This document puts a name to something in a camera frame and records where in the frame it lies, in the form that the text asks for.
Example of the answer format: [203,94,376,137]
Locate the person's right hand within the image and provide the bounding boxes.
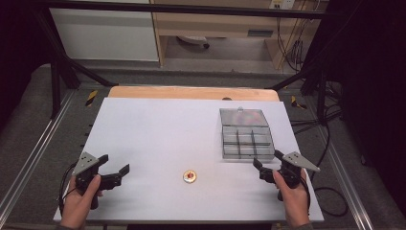
[272,169,311,226]

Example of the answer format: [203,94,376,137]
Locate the aluminium rail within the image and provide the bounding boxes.
[0,89,77,221]
[314,123,375,230]

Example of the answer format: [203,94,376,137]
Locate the black floor cable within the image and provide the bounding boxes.
[310,104,350,218]

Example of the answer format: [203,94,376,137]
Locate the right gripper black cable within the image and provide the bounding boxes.
[300,173,312,216]

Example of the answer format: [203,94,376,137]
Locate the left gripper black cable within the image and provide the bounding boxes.
[57,162,79,217]

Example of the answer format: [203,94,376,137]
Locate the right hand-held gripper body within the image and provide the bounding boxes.
[259,151,321,202]

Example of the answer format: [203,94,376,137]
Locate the wooden table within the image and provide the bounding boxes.
[107,85,281,103]

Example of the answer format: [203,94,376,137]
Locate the wall power outlet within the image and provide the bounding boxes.
[269,0,297,11]

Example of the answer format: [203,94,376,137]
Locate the hanging black cables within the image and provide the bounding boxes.
[275,15,308,73]

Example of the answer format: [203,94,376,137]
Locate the black metal stand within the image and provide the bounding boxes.
[33,9,120,120]
[269,60,334,127]

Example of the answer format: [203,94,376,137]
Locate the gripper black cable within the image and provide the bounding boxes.
[57,162,79,217]
[300,173,312,216]

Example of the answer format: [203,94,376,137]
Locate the clear plastic compartment box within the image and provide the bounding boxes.
[218,107,276,161]

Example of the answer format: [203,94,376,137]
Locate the white table board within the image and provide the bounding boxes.
[53,97,325,223]

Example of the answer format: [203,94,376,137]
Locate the light wooden desk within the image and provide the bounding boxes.
[149,0,329,70]

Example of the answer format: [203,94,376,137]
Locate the dark curtain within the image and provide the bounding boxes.
[0,0,54,128]
[325,0,406,219]

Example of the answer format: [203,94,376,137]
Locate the yellow black tape marker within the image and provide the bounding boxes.
[84,89,99,107]
[289,95,308,110]

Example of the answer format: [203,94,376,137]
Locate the gold round badge red centre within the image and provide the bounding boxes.
[182,169,198,184]

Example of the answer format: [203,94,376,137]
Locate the black horizontal frame bar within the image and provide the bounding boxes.
[41,0,338,20]

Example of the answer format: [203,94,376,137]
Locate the white cabinet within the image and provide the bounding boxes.
[49,0,160,62]

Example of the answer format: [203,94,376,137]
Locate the person's left hand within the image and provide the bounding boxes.
[59,173,104,226]

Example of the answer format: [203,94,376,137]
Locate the office chair base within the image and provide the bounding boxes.
[176,34,212,50]

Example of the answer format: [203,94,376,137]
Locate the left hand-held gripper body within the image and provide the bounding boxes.
[72,151,123,211]

